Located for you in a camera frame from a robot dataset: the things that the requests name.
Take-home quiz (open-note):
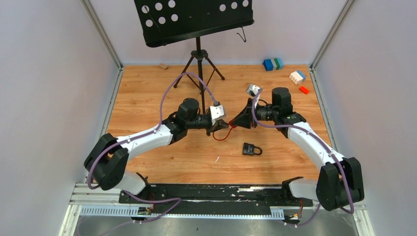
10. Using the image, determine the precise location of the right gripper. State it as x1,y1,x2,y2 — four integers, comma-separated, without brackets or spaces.
231,98,277,128

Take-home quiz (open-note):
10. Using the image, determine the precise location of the blue green block stack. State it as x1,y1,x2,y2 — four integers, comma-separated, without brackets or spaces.
263,58,284,71

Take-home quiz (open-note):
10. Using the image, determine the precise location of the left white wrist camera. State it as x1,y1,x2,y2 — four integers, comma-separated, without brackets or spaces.
209,105,226,123

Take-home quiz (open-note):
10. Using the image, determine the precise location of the red block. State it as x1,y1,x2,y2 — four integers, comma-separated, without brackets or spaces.
299,86,310,94

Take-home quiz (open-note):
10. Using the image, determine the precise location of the white blue block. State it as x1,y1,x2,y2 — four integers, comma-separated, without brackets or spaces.
289,70,306,85

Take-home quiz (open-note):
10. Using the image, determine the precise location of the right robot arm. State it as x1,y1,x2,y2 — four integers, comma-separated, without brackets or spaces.
231,84,364,211

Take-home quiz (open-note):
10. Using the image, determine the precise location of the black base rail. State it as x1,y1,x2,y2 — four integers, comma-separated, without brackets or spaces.
137,184,313,214

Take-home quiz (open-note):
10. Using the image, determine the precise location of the small wooden block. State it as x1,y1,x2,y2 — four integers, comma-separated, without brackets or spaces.
159,63,169,70

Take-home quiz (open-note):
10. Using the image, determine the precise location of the red cable lock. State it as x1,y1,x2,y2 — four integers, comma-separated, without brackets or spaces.
212,121,235,142

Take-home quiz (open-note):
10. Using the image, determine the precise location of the black music stand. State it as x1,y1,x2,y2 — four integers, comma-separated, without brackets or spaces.
134,0,255,120

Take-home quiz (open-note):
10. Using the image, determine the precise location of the black padlock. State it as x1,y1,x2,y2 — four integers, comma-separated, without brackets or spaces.
242,143,263,156

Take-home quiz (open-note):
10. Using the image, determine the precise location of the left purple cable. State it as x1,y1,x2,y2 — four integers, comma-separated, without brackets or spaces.
86,72,222,203

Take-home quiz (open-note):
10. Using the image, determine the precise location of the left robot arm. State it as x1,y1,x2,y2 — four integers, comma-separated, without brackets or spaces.
84,98,228,203

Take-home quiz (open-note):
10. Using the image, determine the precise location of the white slotted cable duct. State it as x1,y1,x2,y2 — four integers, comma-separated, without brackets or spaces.
79,205,285,220

